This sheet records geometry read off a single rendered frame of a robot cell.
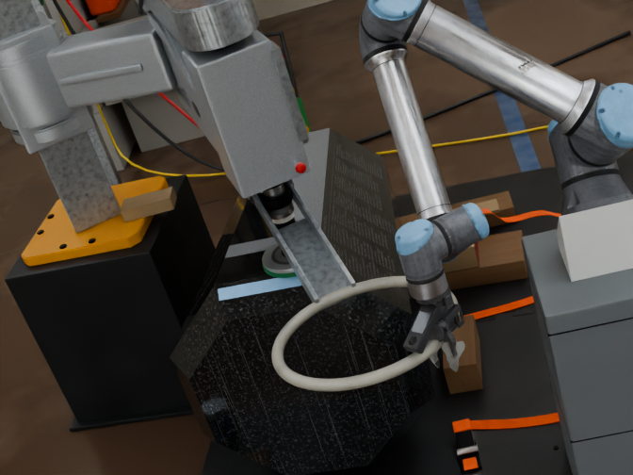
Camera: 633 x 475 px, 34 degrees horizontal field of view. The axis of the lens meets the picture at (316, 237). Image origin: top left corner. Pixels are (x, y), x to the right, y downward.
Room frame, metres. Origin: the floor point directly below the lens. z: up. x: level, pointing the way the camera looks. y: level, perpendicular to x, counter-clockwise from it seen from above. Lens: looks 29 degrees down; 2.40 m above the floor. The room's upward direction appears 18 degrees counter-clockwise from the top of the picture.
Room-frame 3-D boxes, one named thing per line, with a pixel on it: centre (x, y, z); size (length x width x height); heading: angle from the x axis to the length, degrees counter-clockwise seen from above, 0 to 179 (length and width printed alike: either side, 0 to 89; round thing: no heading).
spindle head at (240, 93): (2.86, 0.09, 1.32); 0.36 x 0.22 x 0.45; 10
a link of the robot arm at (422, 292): (2.00, -0.21, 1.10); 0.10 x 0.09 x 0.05; 40
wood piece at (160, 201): (3.57, 0.57, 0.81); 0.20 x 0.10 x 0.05; 82
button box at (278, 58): (2.74, -0.05, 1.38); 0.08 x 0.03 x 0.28; 10
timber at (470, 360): (3.05, -0.38, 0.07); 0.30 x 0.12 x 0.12; 165
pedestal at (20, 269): (3.69, 0.79, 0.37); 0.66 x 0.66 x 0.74; 74
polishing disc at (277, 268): (2.79, 0.08, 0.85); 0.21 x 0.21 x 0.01
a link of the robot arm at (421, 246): (2.01, -0.21, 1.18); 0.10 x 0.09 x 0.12; 107
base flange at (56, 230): (3.69, 0.79, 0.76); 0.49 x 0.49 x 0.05; 74
